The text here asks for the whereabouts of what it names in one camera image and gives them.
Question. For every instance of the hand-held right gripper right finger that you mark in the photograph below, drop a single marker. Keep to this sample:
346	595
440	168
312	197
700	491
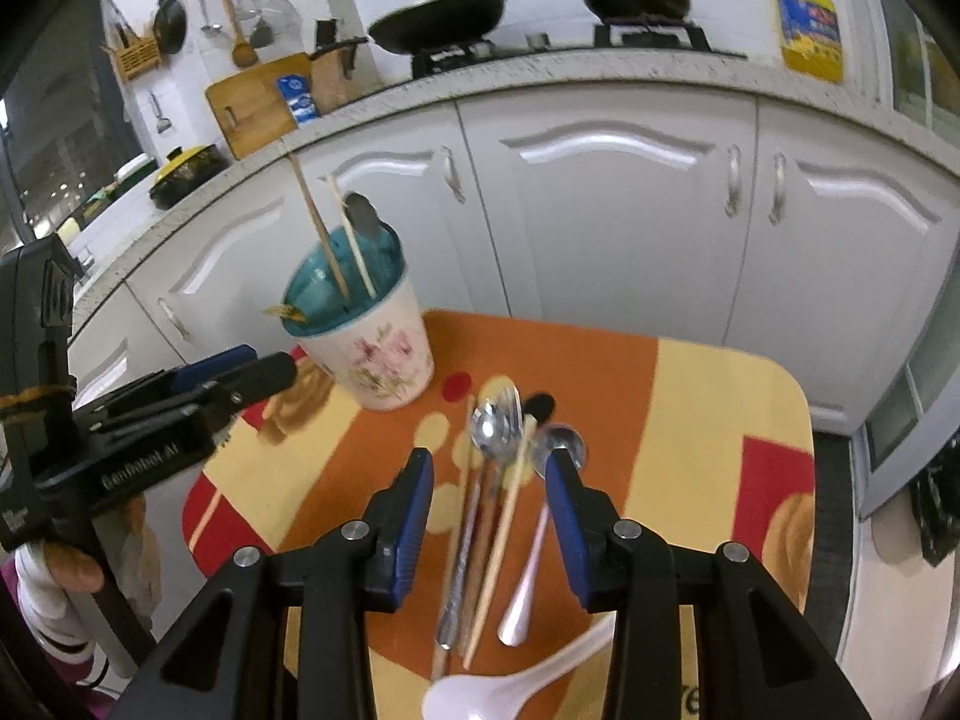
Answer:
566	517

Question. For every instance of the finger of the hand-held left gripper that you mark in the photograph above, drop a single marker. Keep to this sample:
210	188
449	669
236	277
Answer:
262	375
217	365

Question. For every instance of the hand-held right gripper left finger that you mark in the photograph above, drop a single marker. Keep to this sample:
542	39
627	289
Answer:
412	532

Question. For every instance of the pale bamboo chopstick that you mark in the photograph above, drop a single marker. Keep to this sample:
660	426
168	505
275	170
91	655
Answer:
506	517
349	232

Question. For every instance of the gold fork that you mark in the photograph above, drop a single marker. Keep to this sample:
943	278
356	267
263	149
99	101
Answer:
289	313

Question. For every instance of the round metal spoon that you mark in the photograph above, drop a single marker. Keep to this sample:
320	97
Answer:
562	436

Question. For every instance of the white floral utensil holder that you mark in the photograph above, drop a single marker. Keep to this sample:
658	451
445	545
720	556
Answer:
375	360

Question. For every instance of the silver metal fork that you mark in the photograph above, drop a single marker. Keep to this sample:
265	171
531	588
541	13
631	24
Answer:
511	409

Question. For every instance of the white plastic spoon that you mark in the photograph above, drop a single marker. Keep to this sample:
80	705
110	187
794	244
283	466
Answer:
480	697

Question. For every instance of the person's left forearm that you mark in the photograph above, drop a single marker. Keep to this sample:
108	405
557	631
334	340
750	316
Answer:
52	630

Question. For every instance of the person's left hand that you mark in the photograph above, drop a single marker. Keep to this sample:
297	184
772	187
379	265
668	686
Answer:
71	570

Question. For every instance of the white cabinet door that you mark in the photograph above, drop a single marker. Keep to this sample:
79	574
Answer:
847	277
600	240
420	225
105	330
225	255

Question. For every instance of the printed rose mat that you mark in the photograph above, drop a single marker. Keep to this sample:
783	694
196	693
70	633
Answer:
712	427

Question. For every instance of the black pot yellow lid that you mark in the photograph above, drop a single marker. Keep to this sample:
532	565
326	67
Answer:
184	176

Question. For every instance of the white green container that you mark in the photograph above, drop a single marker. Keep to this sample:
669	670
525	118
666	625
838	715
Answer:
131	169

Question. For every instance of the metal peeler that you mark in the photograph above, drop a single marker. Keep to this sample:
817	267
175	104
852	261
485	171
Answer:
161	124

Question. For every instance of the wooden cutting board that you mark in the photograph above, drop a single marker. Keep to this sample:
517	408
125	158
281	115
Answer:
251	109

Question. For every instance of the blue white packet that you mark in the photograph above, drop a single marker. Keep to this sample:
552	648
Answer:
298	99

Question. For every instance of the dark window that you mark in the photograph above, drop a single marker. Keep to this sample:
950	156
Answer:
67	127

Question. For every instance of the wooden knife block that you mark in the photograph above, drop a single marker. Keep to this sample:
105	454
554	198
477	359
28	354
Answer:
330	82

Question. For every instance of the wooden spatula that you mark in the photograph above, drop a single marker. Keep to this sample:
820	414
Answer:
244	52

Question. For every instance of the wooden chopstick caddy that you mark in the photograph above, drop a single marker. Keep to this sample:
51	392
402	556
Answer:
139	60

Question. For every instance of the metal turner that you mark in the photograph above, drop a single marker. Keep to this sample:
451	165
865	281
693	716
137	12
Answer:
262	34

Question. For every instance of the metal ladle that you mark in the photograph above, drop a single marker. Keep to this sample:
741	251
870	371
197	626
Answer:
210	26

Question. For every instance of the small black pan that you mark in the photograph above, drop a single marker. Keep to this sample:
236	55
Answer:
170	24

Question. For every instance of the glass panel door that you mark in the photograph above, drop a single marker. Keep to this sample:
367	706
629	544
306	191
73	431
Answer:
907	405

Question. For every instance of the black plastic bag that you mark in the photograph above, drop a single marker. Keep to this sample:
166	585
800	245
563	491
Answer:
937	517

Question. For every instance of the black wok with lid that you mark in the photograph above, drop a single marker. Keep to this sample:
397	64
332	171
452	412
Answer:
435	22

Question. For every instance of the small metal cup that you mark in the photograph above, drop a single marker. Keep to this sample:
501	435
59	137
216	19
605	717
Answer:
536	40

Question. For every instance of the black gas stove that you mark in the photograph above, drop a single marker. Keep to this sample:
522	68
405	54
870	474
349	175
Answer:
652	36

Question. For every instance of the yellow oil bottle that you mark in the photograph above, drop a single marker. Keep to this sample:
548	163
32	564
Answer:
808	30

